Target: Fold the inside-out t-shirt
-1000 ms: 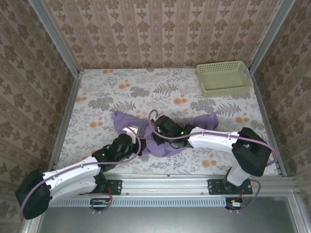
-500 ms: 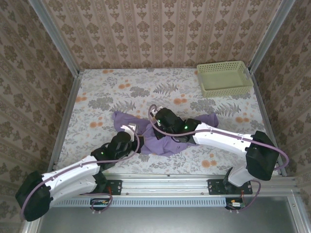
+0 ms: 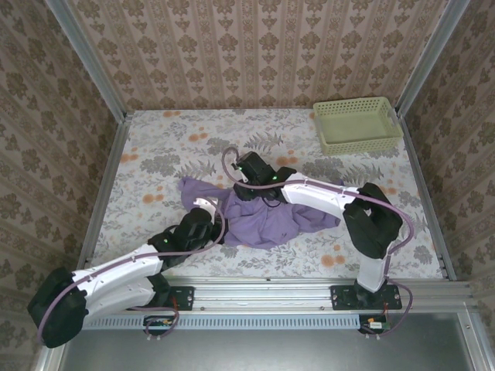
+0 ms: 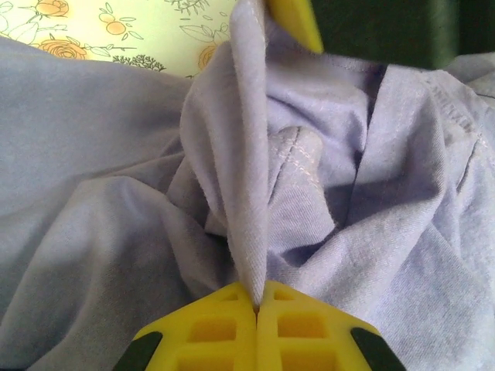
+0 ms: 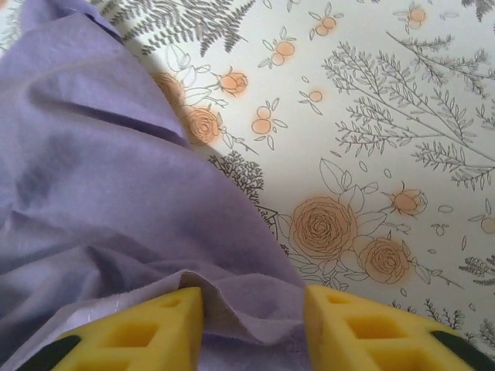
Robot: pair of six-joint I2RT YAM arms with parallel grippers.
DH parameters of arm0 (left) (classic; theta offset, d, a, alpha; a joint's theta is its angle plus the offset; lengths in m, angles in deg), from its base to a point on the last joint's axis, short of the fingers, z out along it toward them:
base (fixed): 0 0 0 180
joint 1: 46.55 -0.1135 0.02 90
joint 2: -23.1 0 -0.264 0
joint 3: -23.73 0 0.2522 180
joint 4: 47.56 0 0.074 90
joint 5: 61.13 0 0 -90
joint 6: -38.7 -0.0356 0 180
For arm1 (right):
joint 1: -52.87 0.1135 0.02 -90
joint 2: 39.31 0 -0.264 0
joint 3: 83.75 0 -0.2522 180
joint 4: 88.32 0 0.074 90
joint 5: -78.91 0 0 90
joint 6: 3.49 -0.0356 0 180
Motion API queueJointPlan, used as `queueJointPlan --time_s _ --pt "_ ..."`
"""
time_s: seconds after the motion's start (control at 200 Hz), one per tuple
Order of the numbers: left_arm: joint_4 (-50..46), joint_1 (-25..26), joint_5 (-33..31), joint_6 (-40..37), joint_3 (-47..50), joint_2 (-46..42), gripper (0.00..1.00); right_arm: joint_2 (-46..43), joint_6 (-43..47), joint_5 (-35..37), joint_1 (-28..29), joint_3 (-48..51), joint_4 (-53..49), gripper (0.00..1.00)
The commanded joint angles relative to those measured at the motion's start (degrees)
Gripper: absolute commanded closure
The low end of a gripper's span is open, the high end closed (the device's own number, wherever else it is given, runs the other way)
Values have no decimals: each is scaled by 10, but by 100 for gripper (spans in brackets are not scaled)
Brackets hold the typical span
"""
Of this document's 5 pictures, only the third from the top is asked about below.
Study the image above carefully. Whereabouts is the purple t-shirt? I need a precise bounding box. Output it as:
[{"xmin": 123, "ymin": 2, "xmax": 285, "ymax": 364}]
[{"xmin": 176, "ymin": 175, "xmax": 347, "ymax": 250}]

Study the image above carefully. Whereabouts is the floral tablecloth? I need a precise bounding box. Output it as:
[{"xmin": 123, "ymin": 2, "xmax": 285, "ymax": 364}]
[{"xmin": 88, "ymin": 108, "xmax": 442, "ymax": 279}]

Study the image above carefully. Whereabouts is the small black controller board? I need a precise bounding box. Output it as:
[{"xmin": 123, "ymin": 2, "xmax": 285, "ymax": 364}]
[
  {"xmin": 357, "ymin": 315, "xmax": 391, "ymax": 335},
  {"xmin": 143, "ymin": 315, "xmax": 176, "ymax": 335}
]

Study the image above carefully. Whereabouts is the pale green plastic basket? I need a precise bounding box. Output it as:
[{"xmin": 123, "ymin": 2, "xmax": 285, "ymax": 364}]
[{"xmin": 312, "ymin": 96, "xmax": 405, "ymax": 158}]

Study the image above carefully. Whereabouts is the grey metal panel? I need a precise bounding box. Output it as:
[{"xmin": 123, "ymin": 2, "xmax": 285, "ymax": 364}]
[{"xmin": 57, "ymin": 312, "xmax": 471, "ymax": 371}]

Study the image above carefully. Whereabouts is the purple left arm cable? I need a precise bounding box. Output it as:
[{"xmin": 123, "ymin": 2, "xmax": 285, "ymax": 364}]
[{"xmin": 37, "ymin": 199, "xmax": 228, "ymax": 343}]

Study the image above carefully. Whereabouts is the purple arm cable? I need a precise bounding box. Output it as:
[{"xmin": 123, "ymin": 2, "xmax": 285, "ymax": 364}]
[
  {"xmin": 37, "ymin": 199, "xmax": 228, "ymax": 343},
  {"xmin": 221, "ymin": 147, "xmax": 413, "ymax": 341}
]

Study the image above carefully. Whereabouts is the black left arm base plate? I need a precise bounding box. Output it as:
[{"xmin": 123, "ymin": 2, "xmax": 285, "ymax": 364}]
[{"xmin": 166, "ymin": 284, "xmax": 194, "ymax": 312}]

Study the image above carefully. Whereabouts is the aluminium mounting rail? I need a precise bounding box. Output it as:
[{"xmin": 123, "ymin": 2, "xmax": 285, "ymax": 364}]
[{"xmin": 57, "ymin": 276, "xmax": 476, "ymax": 312}]

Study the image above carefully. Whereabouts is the aluminium table side rail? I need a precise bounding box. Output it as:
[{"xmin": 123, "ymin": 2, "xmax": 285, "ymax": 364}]
[
  {"xmin": 397, "ymin": 114, "xmax": 458, "ymax": 282},
  {"xmin": 72, "ymin": 115, "xmax": 135, "ymax": 285}
]

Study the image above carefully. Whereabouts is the slotted grey cable duct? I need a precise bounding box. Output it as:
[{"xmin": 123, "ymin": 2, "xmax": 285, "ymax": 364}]
[{"xmin": 83, "ymin": 313, "xmax": 363, "ymax": 330}]

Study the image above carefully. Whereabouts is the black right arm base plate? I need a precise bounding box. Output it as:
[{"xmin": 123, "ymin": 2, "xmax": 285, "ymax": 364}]
[{"xmin": 330, "ymin": 284, "xmax": 403, "ymax": 312}]

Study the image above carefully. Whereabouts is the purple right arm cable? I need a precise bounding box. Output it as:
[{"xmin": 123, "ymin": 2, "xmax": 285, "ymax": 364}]
[{"xmin": 221, "ymin": 147, "xmax": 413, "ymax": 341}]

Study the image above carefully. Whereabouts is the aluminium frame post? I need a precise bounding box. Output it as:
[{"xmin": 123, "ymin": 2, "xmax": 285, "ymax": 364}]
[
  {"xmin": 44, "ymin": 0, "xmax": 129, "ymax": 121},
  {"xmin": 394, "ymin": 0, "xmax": 472, "ymax": 117}
]

